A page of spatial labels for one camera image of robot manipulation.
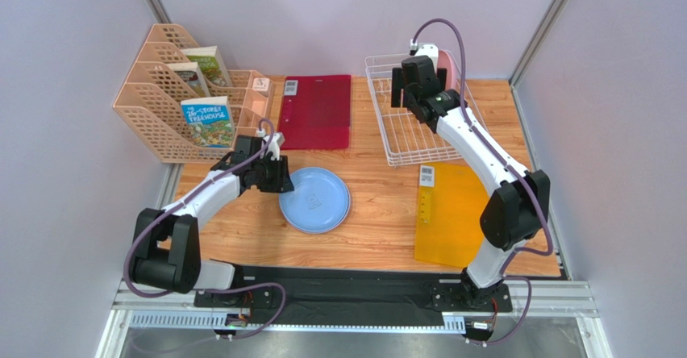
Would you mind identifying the blue plate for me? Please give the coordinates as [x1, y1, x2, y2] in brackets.
[279, 167, 352, 234]

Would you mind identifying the red plastic folder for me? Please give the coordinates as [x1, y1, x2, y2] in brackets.
[277, 75, 352, 150]

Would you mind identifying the aluminium frame rail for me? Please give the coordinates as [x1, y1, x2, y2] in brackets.
[96, 267, 612, 357]

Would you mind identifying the orange plastic folder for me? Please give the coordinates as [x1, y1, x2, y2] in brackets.
[414, 162, 489, 269]

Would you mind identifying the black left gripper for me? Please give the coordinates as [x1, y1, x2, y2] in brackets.
[252, 154, 295, 193]

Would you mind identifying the green book in organizer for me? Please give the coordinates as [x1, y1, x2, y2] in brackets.
[181, 46, 232, 87]

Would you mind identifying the white wire dish rack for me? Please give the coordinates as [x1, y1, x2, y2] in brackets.
[364, 54, 462, 167]

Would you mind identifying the blue Treehouse book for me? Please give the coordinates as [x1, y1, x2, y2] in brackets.
[180, 96, 235, 148]

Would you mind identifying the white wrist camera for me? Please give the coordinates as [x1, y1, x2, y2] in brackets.
[256, 129, 285, 161]
[410, 40, 439, 71]

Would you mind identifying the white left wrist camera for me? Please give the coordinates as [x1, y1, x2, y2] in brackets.
[256, 129, 285, 161]

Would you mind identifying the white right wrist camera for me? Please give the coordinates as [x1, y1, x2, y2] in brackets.
[410, 40, 439, 71]

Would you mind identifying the middle book in organizer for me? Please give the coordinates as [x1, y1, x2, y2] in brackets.
[167, 62, 210, 98]

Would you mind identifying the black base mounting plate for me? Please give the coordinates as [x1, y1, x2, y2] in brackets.
[190, 265, 513, 327]

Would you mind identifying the pink plate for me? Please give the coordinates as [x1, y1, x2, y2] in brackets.
[437, 50, 460, 90]

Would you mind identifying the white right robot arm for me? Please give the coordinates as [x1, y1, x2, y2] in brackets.
[391, 56, 553, 292]

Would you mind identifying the small white box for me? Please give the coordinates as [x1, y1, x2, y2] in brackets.
[252, 77, 272, 95]

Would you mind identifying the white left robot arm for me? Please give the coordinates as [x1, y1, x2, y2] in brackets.
[123, 132, 294, 298]

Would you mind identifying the beige plastic file organizer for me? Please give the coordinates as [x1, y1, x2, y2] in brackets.
[113, 23, 275, 164]

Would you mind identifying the purple plate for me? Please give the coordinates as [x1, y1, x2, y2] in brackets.
[294, 185, 351, 234]

